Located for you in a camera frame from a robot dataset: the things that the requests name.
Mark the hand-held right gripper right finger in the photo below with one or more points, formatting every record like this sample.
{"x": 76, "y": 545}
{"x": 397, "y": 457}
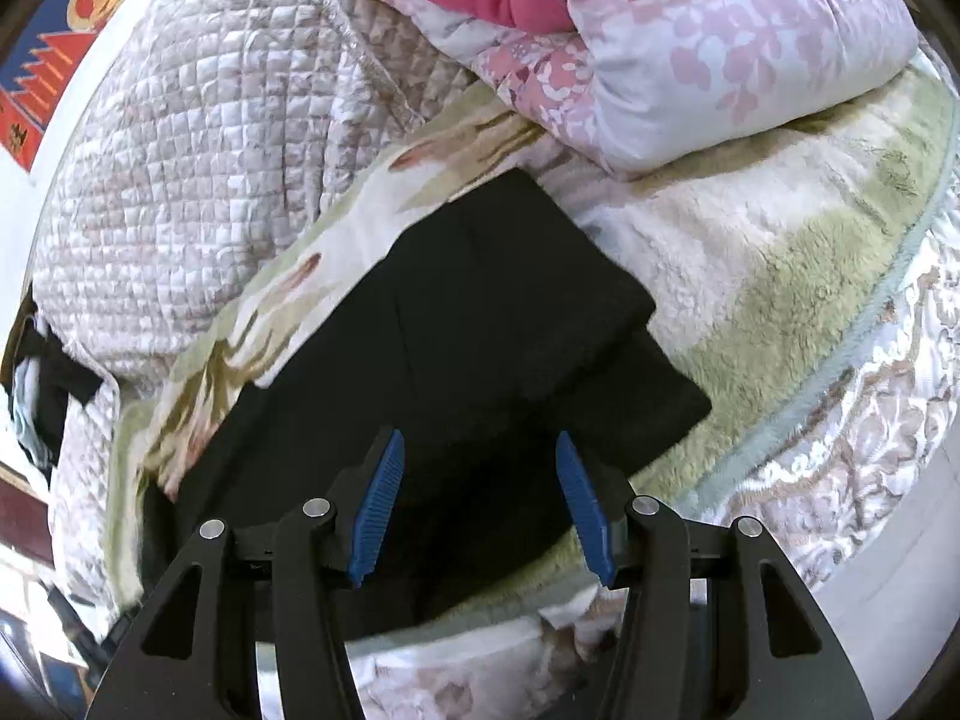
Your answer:
{"x": 585, "y": 502}

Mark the pink floral comforter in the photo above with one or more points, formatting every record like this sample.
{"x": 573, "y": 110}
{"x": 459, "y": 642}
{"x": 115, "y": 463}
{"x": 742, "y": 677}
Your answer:
{"x": 750, "y": 52}

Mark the beige quilted bedspread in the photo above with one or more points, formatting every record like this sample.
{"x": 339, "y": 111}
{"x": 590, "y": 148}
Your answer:
{"x": 210, "y": 127}

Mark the black pants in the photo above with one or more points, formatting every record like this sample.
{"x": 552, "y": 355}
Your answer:
{"x": 487, "y": 315}

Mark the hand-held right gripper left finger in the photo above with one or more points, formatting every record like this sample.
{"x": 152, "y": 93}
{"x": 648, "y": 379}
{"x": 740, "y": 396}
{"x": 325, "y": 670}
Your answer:
{"x": 379, "y": 495}

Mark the pile of dark clothes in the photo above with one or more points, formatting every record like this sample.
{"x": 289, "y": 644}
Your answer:
{"x": 52, "y": 382}

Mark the green floral fleece blanket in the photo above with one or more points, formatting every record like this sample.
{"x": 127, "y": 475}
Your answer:
{"x": 750, "y": 255}

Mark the red and blue wall poster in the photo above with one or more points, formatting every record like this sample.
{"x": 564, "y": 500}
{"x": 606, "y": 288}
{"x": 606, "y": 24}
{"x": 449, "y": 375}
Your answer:
{"x": 75, "y": 37}

